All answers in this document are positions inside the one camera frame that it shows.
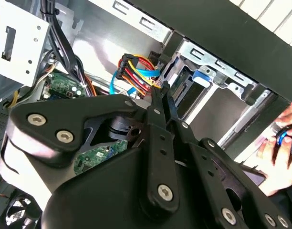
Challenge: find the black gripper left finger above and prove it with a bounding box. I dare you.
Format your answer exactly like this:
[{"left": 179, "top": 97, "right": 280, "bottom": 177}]
[{"left": 0, "top": 87, "right": 180, "bottom": 208}]

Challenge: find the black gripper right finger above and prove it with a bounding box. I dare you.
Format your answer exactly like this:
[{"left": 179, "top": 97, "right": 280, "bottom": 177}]
[{"left": 161, "top": 81, "right": 292, "bottom": 229}]

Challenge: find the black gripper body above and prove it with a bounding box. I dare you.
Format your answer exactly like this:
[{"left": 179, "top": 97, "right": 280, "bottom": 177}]
[{"left": 41, "top": 147, "right": 223, "bottom": 229}]

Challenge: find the person's hand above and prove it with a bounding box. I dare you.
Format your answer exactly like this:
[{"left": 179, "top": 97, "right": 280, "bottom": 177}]
[{"left": 257, "top": 96, "right": 292, "bottom": 197}]

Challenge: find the coloured power wire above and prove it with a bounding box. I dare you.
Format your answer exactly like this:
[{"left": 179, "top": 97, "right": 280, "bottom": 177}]
[{"left": 118, "top": 54, "right": 167, "bottom": 96}]

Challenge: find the hard disk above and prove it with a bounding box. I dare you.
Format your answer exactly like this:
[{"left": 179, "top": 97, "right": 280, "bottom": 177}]
[{"left": 165, "top": 56, "right": 218, "bottom": 120}]

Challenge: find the round black blue-ringed tool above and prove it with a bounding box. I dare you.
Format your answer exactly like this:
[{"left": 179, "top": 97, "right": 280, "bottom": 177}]
[{"left": 272, "top": 125, "right": 292, "bottom": 155}]

